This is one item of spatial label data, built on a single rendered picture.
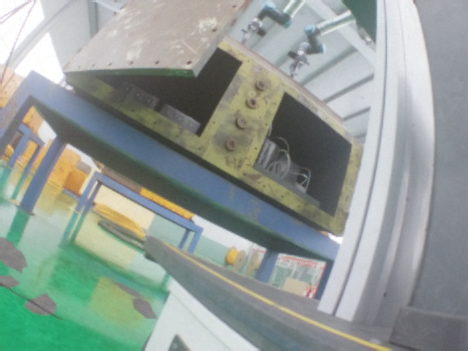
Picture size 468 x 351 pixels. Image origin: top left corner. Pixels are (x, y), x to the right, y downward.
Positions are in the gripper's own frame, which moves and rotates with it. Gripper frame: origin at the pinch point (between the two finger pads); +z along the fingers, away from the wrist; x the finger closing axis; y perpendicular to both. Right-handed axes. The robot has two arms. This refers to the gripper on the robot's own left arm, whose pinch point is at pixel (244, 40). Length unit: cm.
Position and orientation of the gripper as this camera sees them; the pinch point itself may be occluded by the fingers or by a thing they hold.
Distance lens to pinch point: 157.2
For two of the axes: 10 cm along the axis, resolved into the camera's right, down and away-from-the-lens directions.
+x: 3.8, -1.5, -9.1
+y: -8.4, -4.8, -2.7
